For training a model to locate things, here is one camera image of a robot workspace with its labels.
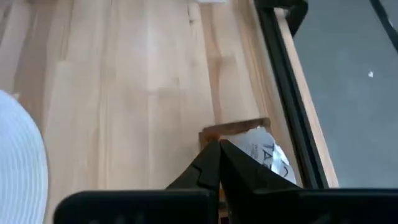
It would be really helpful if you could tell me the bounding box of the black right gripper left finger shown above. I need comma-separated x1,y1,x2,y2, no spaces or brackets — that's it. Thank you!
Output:
166,139,222,192

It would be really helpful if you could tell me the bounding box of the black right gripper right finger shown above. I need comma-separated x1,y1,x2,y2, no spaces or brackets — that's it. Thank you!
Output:
219,139,303,224

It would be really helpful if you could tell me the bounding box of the brown wooden organizer box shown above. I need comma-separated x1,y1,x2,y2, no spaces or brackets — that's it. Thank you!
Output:
198,117,272,151

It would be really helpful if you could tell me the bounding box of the white round woven placemat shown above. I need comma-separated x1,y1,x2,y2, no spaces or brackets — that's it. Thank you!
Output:
0,89,50,224

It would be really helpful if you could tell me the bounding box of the black aluminium rig frame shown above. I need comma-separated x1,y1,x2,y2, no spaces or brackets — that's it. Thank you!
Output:
254,0,330,190

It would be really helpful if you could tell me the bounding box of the black frame clamp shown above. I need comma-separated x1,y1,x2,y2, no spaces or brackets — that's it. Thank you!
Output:
279,0,309,37

